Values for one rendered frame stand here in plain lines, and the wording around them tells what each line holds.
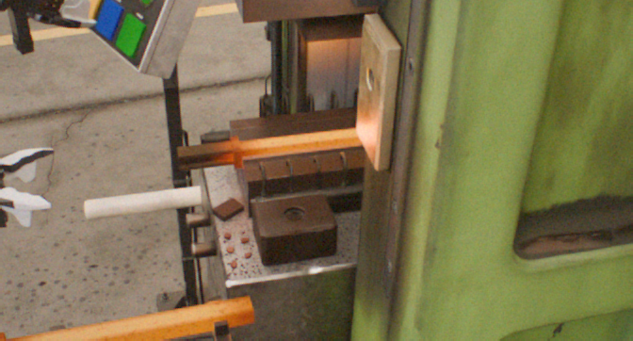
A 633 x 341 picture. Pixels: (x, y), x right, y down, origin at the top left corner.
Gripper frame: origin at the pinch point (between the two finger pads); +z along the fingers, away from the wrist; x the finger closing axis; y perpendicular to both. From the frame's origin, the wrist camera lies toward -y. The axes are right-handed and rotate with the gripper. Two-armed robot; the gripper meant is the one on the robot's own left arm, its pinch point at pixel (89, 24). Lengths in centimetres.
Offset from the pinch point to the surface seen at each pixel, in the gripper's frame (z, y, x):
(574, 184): 9, 21, -100
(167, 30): 13.1, 4.6, -7.1
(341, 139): 19, 5, -55
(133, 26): 9.7, 2.0, -0.4
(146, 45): 10.4, 0.2, -6.1
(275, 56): 29.5, 8.7, -22.1
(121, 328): -22, -21, -69
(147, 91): 117, -55, 131
